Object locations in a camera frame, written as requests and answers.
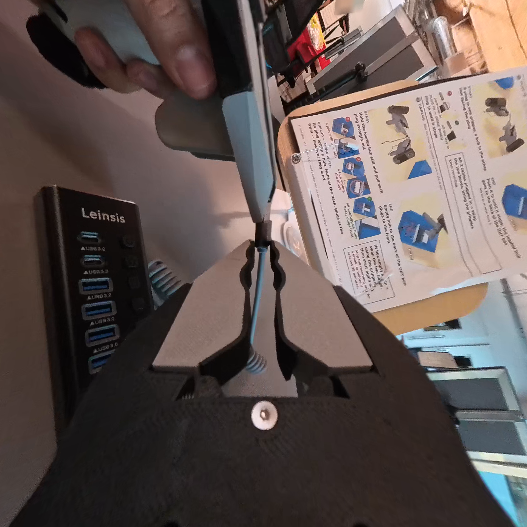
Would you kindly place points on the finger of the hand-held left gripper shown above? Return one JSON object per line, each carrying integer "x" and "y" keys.
{"x": 251, "y": 156}

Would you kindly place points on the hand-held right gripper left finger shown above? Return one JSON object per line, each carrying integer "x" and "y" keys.
{"x": 206, "y": 325}

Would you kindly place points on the person's left hand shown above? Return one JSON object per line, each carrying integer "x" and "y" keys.
{"x": 185, "y": 53}

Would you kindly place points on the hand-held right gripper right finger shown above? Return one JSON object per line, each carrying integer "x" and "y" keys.
{"x": 321, "y": 325}

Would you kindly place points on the black usb hub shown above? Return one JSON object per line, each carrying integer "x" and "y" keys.
{"x": 66, "y": 267}

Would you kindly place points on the instruction sheet board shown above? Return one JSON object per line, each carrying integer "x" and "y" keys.
{"x": 411, "y": 185}

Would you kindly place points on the white board stand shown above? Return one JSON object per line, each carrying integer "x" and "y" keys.
{"x": 294, "y": 197}

